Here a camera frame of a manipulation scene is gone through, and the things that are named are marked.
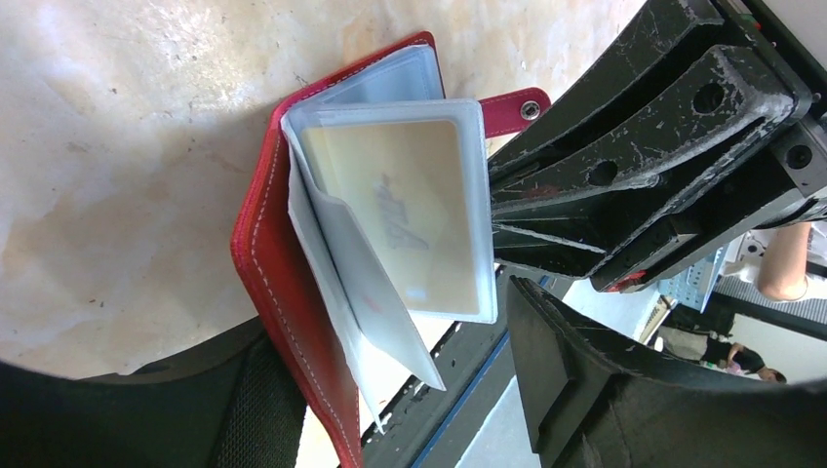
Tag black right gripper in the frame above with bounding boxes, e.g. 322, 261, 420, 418
489, 1, 826, 293

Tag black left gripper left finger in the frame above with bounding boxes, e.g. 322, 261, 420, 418
1, 319, 306, 467

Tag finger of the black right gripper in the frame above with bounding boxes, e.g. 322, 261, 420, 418
493, 219, 701, 280

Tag red card holder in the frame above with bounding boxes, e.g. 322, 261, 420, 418
230, 30, 553, 468

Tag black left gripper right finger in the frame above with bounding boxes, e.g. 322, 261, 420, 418
505, 276, 826, 467

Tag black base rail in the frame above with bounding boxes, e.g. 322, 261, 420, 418
361, 303, 527, 467

